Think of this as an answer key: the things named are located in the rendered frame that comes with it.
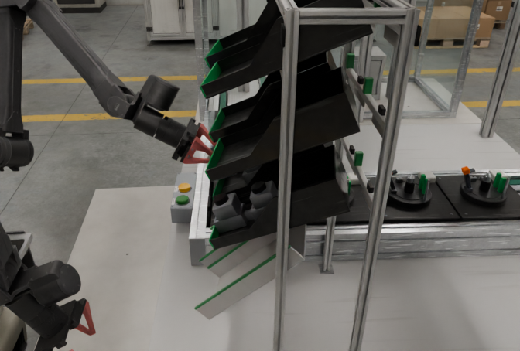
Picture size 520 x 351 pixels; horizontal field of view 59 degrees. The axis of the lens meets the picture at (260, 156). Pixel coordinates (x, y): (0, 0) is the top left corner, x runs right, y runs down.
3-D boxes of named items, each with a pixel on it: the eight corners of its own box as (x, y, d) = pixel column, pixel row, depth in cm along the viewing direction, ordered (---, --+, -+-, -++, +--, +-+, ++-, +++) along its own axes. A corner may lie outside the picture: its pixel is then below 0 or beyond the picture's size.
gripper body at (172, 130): (198, 120, 108) (169, 105, 106) (190, 140, 99) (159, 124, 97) (187, 141, 111) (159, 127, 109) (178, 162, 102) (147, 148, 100)
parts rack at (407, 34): (268, 381, 102) (278, 11, 62) (260, 266, 133) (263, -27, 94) (362, 377, 103) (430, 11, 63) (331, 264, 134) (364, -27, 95)
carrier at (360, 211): (298, 227, 135) (300, 192, 128) (289, 183, 155) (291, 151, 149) (379, 225, 136) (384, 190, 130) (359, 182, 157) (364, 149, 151)
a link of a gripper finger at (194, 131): (229, 136, 109) (193, 118, 107) (225, 151, 102) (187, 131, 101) (217, 158, 112) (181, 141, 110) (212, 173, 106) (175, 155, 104)
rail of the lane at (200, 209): (191, 265, 133) (188, 236, 128) (206, 130, 210) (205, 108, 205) (210, 265, 133) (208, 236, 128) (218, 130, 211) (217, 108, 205)
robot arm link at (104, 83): (36, 8, 119) (2, -7, 109) (50, -9, 118) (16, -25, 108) (135, 125, 110) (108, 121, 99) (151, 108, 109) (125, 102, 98)
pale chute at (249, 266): (209, 320, 100) (193, 308, 99) (220, 277, 112) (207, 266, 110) (305, 260, 88) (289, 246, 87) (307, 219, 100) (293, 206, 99)
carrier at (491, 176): (460, 223, 137) (470, 188, 131) (430, 180, 158) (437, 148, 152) (538, 221, 138) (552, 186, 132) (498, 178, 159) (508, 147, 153)
